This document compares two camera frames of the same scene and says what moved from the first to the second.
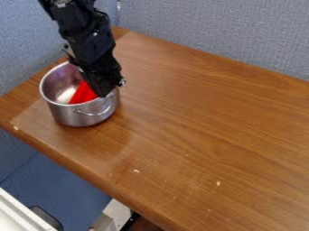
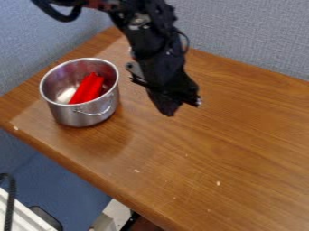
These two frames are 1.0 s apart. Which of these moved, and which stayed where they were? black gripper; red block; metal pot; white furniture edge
Moved: black gripper
Stayed: red block; white furniture edge; metal pot
